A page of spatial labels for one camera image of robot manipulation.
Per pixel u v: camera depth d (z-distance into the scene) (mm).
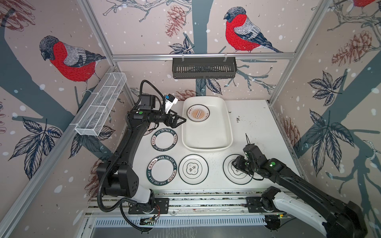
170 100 681
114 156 430
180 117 706
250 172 669
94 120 712
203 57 928
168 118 671
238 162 713
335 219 401
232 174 835
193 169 856
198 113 1134
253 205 726
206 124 1067
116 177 411
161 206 730
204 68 1043
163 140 983
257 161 610
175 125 684
